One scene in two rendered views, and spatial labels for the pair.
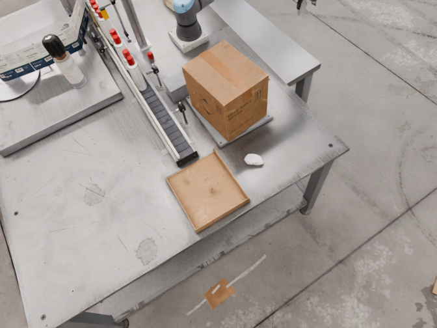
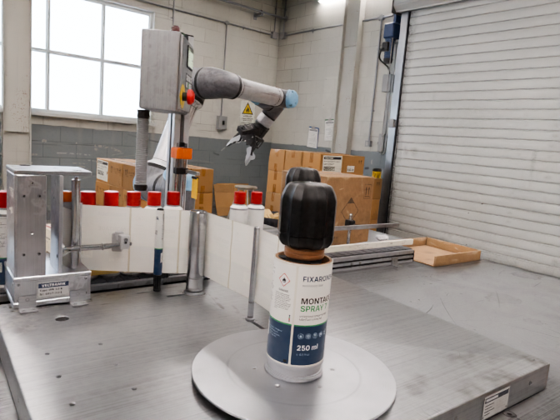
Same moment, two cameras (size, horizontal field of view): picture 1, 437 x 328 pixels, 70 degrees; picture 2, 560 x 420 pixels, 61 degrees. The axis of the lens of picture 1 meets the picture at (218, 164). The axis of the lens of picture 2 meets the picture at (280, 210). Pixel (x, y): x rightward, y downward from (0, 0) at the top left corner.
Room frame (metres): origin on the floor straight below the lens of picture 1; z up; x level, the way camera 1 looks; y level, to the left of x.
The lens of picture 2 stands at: (1.72, 1.68, 1.23)
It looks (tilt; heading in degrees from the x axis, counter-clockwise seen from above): 8 degrees down; 253
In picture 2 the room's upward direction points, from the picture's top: 5 degrees clockwise
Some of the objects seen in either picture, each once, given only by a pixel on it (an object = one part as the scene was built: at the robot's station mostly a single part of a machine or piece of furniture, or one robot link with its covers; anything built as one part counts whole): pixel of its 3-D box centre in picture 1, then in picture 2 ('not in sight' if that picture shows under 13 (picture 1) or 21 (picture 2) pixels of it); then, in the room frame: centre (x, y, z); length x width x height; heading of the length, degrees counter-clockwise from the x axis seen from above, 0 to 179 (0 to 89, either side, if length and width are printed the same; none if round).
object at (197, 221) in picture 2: (74, 40); (196, 252); (1.59, 0.65, 0.97); 0.05 x 0.05 x 0.19
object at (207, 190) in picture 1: (205, 187); (430, 250); (0.59, 0.08, 0.85); 0.30 x 0.26 x 0.04; 20
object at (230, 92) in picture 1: (226, 92); (325, 206); (0.99, -0.10, 0.99); 0.30 x 0.24 x 0.27; 28
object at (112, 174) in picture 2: not in sight; (152, 204); (1.58, -3.57, 0.45); 1.20 x 0.84 x 0.89; 114
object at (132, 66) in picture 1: (136, 73); not in sight; (1.23, 0.31, 0.98); 0.05 x 0.05 x 0.20
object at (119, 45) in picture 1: (123, 53); (254, 227); (1.40, 0.37, 0.98); 0.05 x 0.05 x 0.20
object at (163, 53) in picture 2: not in sight; (167, 75); (1.66, 0.38, 1.38); 0.17 x 0.10 x 0.19; 75
